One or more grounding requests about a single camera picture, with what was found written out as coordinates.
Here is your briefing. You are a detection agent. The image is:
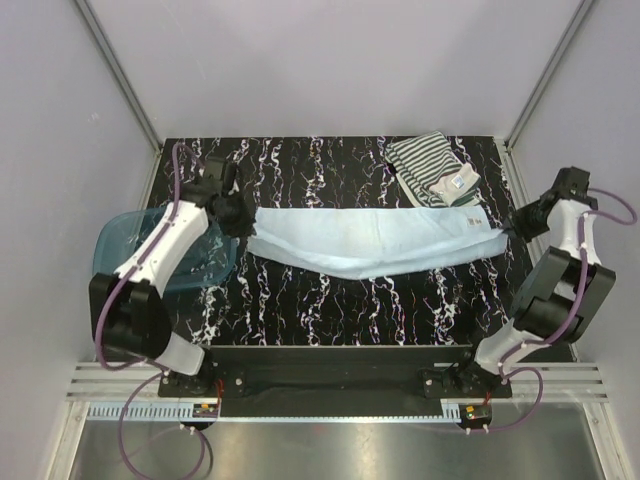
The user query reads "light blue towel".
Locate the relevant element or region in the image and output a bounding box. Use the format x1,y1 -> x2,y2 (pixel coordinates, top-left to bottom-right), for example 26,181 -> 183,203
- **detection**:
247,206 -> 508,280

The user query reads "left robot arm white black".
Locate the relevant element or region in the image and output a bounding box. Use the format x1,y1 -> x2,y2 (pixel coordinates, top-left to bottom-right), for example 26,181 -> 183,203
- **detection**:
89,158 -> 255,396

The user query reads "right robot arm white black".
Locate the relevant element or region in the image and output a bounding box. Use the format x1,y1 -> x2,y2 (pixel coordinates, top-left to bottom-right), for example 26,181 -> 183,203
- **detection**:
453,167 -> 616,397

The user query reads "green white striped towel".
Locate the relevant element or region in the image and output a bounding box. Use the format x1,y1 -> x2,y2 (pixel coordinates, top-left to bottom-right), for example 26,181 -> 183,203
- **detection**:
385,131 -> 481,208

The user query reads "blue transparent plastic container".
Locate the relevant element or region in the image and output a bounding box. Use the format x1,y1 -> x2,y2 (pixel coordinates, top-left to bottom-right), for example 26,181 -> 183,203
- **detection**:
92,201 -> 237,294

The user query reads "right electronics board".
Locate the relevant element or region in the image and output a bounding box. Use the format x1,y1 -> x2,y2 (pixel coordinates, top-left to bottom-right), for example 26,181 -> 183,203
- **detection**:
463,403 -> 492,422

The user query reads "electronics board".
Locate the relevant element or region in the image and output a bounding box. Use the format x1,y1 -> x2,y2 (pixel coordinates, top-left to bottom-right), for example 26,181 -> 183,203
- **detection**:
463,403 -> 492,422
192,403 -> 220,418

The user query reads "left electronics board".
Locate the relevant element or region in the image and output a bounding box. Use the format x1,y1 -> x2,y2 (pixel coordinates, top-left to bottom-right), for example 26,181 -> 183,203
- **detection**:
192,403 -> 220,418

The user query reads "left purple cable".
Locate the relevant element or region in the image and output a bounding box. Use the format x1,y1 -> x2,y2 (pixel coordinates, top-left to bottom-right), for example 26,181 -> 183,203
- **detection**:
94,143 -> 214,479

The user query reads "aluminium frame rail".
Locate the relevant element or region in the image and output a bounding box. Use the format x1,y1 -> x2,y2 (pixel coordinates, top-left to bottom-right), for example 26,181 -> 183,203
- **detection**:
66,363 -> 609,423

